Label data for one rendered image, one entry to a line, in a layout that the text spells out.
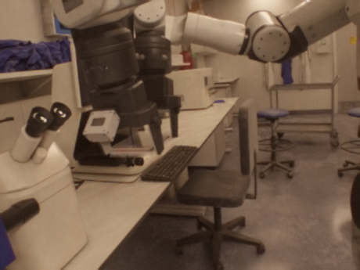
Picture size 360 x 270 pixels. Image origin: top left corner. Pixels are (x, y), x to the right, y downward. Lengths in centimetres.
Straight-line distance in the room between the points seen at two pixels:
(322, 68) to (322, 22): 572
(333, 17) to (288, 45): 11
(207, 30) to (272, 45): 14
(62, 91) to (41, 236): 79
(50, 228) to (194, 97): 233
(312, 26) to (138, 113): 40
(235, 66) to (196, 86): 353
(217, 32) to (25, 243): 61
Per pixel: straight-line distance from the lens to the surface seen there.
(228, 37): 59
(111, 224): 85
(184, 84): 282
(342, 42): 639
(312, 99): 634
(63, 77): 128
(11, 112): 156
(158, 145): 45
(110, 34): 40
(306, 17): 61
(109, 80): 41
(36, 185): 62
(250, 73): 623
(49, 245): 67
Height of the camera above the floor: 117
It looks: 13 degrees down
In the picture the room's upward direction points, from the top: 6 degrees counter-clockwise
